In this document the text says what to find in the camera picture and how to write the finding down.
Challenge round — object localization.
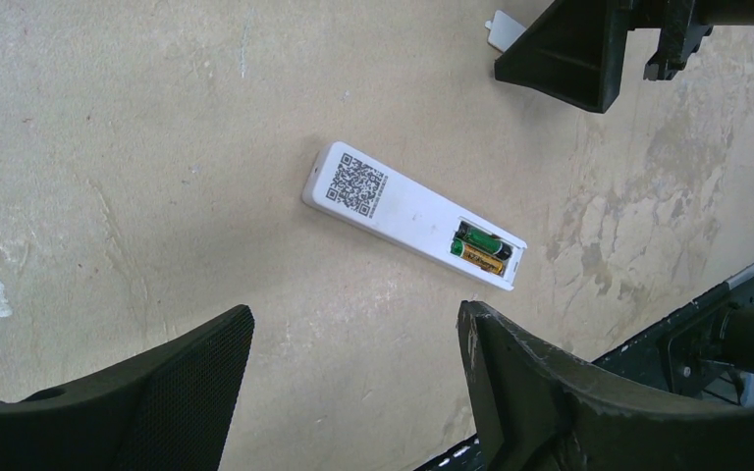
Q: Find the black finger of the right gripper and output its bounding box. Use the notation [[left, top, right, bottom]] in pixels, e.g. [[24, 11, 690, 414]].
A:
[[494, 0, 632, 114]]

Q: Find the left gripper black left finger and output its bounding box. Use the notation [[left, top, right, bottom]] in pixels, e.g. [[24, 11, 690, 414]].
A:
[[0, 305, 254, 470]]

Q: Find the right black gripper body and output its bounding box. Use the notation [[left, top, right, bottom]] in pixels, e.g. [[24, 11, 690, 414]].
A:
[[629, 0, 754, 81]]

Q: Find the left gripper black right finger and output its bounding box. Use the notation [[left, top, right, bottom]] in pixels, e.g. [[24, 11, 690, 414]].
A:
[[458, 301, 754, 470]]

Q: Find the white remote battery cover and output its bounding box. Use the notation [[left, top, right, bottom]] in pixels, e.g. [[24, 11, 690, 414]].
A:
[[485, 10, 527, 53]]

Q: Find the gold AAA battery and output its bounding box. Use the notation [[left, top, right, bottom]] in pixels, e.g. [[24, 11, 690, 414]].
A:
[[450, 238, 506, 277]]

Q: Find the green AAA battery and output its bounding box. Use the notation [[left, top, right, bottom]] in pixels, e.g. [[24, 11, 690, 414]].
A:
[[456, 222, 512, 261]]

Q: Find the white remote control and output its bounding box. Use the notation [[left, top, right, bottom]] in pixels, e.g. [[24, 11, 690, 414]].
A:
[[302, 141, 527, 291]]

